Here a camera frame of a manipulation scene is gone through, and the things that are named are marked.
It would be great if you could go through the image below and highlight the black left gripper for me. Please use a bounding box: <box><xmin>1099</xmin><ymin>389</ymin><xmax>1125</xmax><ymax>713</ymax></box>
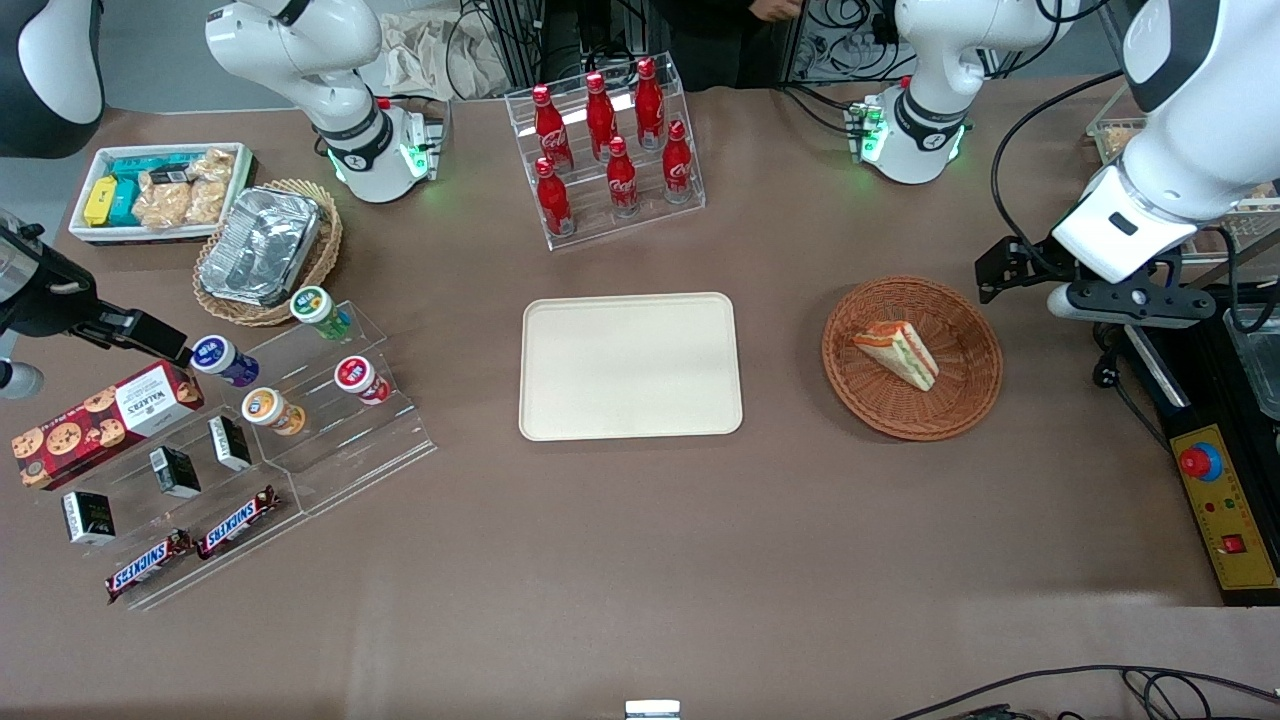
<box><xmin>975</xmin><ymin>237</ymin><xmax>1077</xmax><ymax>304</ymax></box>

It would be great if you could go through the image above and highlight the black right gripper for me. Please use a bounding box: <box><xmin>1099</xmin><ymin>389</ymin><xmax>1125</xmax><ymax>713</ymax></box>
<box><xmin>0</xmin><ymin>225</ymin><xmax>193</xmax><ymax>368</ymax></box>

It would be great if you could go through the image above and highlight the triangle sandwich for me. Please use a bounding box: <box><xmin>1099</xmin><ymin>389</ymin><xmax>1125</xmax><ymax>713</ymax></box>
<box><xmin>851</xmin><ymin>320</ymin><xmax>940</xmax><ymax>393</ymax></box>

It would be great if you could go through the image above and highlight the round brown wicker basket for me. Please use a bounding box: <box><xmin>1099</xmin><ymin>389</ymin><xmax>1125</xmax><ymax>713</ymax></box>
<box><xmin>822</xmin><ymin>276</ymin><xmax>1004</xmax><ymax>442</ymax></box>

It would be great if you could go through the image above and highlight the aluminium foil tray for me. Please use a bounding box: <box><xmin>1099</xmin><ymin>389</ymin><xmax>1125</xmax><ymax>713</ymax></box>
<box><xmin>199</xmin><ymin>186</ymin><xmax>324</xmax><ymax>309</ymax></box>

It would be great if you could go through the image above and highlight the oval tan wicker basket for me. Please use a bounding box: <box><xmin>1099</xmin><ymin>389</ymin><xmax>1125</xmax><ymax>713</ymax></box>
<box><xmin>193</xmin><ymin>179</ymin><xmax>344</xmax><ymax>328</ymax></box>

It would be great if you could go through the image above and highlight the beige rectangular tray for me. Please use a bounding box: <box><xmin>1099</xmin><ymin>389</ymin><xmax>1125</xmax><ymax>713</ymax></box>
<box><xmin>519</xmin><ymin>292</ymin><xmax>744</xmax><ymax>442</ymax></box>

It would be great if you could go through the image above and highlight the blue lid snack cup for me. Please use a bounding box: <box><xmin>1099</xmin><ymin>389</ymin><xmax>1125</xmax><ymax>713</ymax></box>
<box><xmin>189</xmin><ymin>334</ymin><xmax>260</xmax><ymax>389</ymax></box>

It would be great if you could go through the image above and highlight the red Walkers cookie box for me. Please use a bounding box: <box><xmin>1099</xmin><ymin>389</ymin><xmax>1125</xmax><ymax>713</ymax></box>
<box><xmin>11</xmin><ymin>359</ymin><xmax>205</xmax><ymax>492</ymax></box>

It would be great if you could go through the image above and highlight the white plastic snack bin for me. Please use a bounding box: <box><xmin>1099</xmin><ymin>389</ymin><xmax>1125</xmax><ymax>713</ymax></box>
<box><xmin>68</xmin><ymin>143</ymin><xmax>257</xmax><ymax>247</ymax></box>

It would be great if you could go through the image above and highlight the small black box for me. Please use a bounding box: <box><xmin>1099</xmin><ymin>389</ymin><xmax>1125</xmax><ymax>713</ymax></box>
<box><xmin>207</xmin><ymin>414</ymin><xmax>254</xmax><ymax>473</ymax></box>
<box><xmin>148</xmin><ymin>445</ymin><xmax>202</xmax><ymax>500</ymax></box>
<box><xmin>62</xmin><ymin>490</ymin><xmax>117</xmax><ymax>547</ymax></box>

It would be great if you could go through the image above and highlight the orange lid snack cup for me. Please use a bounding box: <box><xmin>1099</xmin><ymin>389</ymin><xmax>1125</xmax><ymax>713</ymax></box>
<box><xmin>240</xmin><ymin>386</ymin><xmax>307</xmax><ymax>437</ymax></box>

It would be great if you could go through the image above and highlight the clear bag of crackers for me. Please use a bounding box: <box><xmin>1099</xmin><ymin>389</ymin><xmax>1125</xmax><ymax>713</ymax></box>
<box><xmin>134</xmin><ymin>149</ymin><xmax>237</xmax><ymax>229</ymax></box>

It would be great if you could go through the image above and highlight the yellow snack pack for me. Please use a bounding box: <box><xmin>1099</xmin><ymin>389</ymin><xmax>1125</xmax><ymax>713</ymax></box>
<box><xmin>83</xmin><ymin>176</ymin><xmax>121</xmax><ymax>229</ymax></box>

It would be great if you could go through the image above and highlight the green lid snack cup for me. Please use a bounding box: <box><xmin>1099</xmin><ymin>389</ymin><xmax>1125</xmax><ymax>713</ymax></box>
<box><xmin>289</xmin><ymin>285</ymin><xmax>354</xmax><ymax>342</ymax></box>

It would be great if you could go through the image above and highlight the teal snack pack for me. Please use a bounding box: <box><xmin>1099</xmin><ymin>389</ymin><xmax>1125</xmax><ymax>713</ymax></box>
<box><xmin>104</xmin><ymin>154</ymin><xmax>193</xmax><ymax>227</ymax></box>

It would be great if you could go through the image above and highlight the Snickers chocolate bar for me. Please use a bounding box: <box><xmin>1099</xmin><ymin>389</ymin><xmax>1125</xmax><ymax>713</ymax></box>
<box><xmin>195</xmin><ymin>485</ymin><xmax>282</xmax><ymax>561</ymax></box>
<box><xmin>105</xmin><ymin>529</ymin><xmax>194</xmax><ymax>606</ymax></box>

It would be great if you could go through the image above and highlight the clear acrylic stepped stand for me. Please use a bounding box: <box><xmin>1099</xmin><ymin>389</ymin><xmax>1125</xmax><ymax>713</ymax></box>
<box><xmin>240</xmin><ymin>300</ymin><xmax>439</xmax><ymax>517</ymax></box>
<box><xmin>20</xmin><ymin>400</ymin><xmax>306</xmax><ymax>612</ymax></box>

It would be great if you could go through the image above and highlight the red lid snack cup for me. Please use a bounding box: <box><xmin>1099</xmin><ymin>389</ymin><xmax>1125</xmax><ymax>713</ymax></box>
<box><xmin>333</xmin><ymin>354</ymin><xmax>392</xmax><ymax>406</ymax></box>

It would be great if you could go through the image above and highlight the red cola bottle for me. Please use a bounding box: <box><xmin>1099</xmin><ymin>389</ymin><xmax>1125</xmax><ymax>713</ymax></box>
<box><xmin>531</xmin><ymin>85</ymin><xmax>574</xmax><ymax>172</ymax></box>
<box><xmin>635</xmin><ymin>57</ymin><xmax>665</xmax><ymax>151</ymax></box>
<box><xmin>661</xmin><ymin>120</ymin><xmax>695</xmax><ymax>204</ymax></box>
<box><xmin>585</xmin><ymin>72</ymin><xmax>619</xmax><ymax>161</ymax></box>
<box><xmin>606</xmin><ymin>136</ymin><xmax>640</xmax><ymax>217</ymax></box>
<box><xmin>535</xmin><ymin>157</ymin><xmax>576</xmax><ymax>239</ymax></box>

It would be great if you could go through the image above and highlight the black machine with yellow panel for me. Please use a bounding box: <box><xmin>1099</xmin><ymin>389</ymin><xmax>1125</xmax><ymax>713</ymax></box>
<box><xmin>1118</xmin><ymin>285</ymin><xmax>1280</xmax><ymax>608</ymax></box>

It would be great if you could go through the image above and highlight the person in dark clothing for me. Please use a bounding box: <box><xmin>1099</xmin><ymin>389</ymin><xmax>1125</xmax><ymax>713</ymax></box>
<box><xmin>648</xmin><ymin>0</ymin><xmax>804</xmax><ymax>93</ymax></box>

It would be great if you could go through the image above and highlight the clear acrylic bottle rack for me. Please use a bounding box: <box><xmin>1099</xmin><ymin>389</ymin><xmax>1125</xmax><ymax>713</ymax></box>
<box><xmin>505</xmin><ymin>52</ymin><xmax>707</xmax><ymax>252</ymax></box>

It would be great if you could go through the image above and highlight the crumpled clear plastic bag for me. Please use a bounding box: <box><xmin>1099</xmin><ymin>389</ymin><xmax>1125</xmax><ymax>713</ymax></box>
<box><xmin>378</xmin><ymin>12</ymin><xmax>513</xmax><ymax>102</ymax></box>

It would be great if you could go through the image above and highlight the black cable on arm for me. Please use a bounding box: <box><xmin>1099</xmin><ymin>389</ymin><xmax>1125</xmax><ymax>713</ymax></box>
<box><xmin>989</xmin><ymin>68</ymin><xmax>1133</xmax><ymax>263</ymax></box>

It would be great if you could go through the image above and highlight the black power cable with plug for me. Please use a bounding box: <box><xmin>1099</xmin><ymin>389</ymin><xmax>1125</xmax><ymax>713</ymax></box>
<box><xmin>1092</xmin><ymin>325</ymin><xmax>1173</xmax><ymax>446</ymax></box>

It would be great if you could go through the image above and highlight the bundle of black cables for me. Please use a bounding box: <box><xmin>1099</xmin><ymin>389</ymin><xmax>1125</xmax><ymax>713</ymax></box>
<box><xmin>785</xmin><ymin>0</ymin><xmax>906</xmax><ymax>111</ymax></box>

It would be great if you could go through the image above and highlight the black cable on table edge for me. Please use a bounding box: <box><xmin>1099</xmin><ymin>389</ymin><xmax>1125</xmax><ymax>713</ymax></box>
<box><xmin>888</xmin><ymin>663</ymin><xmax>1280</xmax><ymax>720</ymax></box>

